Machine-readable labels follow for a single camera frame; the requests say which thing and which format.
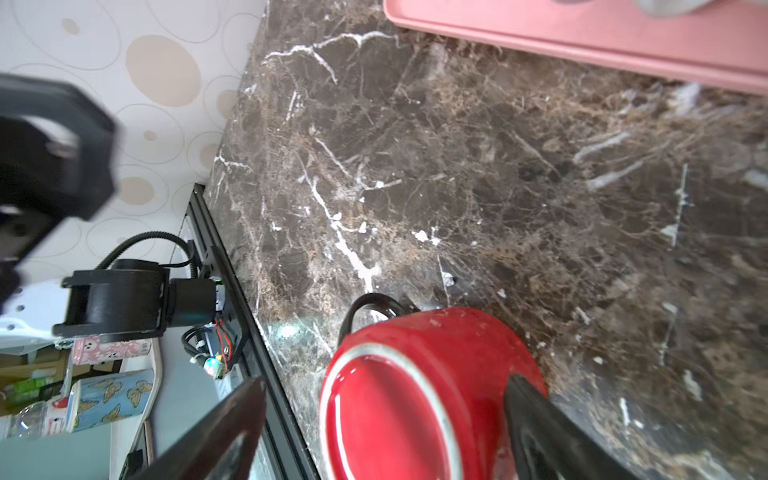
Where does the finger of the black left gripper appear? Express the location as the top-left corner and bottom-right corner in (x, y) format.
(1, 74), (118, 282)

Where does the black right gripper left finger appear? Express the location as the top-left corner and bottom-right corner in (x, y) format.
(133, 377), (267, 480)

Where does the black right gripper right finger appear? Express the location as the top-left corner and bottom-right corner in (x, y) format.
(505, 375), (635, 480)

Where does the red glass cup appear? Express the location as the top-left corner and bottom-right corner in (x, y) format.
(318, 293), (545, 479)

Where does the pink rectangular tray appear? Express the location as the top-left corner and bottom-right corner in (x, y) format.
(383, 0), (767, 95)

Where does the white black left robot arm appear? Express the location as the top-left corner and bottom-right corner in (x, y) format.
(1, 74), (216, 348)

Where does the patterned paper cup outside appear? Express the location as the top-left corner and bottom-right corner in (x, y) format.
(66, 369), (155, 433)

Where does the clear plastic bottle outside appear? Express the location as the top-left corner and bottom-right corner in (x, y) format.
(1, 398), (69, 441)

